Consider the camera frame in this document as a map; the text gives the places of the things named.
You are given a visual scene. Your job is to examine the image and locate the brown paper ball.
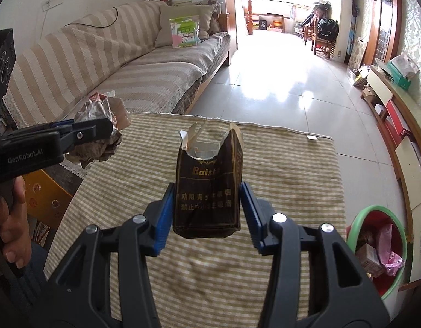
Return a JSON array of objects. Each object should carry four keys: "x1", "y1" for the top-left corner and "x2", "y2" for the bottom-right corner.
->
[{"x1": 66, "y1": 90, "x2": 131, "y2": 168}]

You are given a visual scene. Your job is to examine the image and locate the long pink snack wrapper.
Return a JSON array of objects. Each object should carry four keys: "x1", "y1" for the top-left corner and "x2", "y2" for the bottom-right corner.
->
[{"x1": 376, "y1": 224, "x2": 405, "y2": 276}]

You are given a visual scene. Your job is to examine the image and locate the dark brown cigarette pack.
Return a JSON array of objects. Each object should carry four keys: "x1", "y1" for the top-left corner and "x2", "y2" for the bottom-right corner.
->
[{"x1": 173, "y1": 121, "x2": 244, "y2": 238}]

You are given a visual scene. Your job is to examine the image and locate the green red trash bin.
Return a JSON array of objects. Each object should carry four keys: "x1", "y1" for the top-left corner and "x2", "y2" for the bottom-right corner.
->
[{"x1": 346, "y1": 205, "x2": 410, "y2": 303}]

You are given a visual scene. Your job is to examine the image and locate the person's left hand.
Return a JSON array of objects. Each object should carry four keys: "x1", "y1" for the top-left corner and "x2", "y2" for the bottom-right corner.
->
[{"x1": 0, "y1": 176, "x2": 32, "y2": 269}]

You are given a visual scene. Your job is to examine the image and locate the blue grey carton box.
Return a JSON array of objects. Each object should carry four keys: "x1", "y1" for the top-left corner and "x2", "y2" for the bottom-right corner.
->
[{"x1": 356, "y1": 244, "x2": 384, "y2": 278}]

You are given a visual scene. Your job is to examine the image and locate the striped beige sofa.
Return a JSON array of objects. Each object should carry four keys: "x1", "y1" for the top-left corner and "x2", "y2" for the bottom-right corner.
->
[{"x1": 3, "y1": 2, "x2": 231, "y2": 129}]

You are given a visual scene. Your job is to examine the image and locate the striped green tablecloth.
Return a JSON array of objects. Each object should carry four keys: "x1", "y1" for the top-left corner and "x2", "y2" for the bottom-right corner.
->
[{"x1": 45, "y1": 112, "x2": 346, "y2": 327}]

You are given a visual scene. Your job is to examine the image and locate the beige sofa cushion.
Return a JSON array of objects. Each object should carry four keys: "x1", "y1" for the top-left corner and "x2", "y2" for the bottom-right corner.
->
[{"x1": 155, "y1": 4, "x2": 213, "y2": 48}]

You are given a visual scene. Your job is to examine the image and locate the green pink snack bag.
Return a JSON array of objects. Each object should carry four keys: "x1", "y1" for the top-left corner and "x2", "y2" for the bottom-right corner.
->
[{"x1": 170, "y1": 16, "x2": 201, "y2": 49}]

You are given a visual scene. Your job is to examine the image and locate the long wooden tv cabinet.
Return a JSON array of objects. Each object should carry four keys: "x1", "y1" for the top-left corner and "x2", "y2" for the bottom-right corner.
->
[{"x1": 361, "y1": 66, "x2": 421, "y2": 291}]

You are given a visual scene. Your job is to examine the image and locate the wooden dining chair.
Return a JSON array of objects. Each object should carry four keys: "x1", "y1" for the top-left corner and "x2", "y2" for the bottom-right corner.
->
[{"x1": 311, "y1": 16, "x2": 335, "y2": 59}]

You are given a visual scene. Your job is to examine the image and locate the black cable on sofa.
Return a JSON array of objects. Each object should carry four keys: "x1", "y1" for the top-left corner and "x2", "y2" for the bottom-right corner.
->
[{"x1": 64, "y1": 6, "x2": 120, "y2": 29}]

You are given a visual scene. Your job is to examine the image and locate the white wall socket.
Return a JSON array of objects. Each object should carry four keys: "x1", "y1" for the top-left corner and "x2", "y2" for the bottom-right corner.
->
[{"x1": 42, "y1": 0, "x2": 64, "y2": 12}]

